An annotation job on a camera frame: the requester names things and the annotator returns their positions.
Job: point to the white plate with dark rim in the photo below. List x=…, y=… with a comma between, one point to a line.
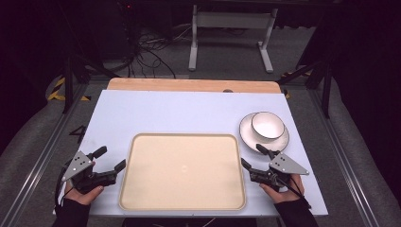
x=252, y=138

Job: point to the person's right hand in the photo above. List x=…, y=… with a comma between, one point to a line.
x=283, y=193

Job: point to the white metal stand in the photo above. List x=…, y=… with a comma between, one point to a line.
x=233, y=20

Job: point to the person's left hand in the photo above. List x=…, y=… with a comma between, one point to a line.
x=83, y=194

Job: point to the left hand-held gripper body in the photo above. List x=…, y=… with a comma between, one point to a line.
x=82, y=171

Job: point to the wooden table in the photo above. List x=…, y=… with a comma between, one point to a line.
x=189, y=85

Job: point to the black tripod stand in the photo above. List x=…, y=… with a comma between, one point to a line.
x=75, y=69
x=318, y=75

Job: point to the white board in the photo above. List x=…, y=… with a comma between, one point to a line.
x=151, y=110

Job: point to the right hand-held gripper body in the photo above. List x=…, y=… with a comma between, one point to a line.
x=277, y=172

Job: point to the white bowl with dark rim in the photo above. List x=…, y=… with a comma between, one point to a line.
x=268, y=125

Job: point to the beige plastic tray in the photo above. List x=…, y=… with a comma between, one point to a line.
x=183, y=171

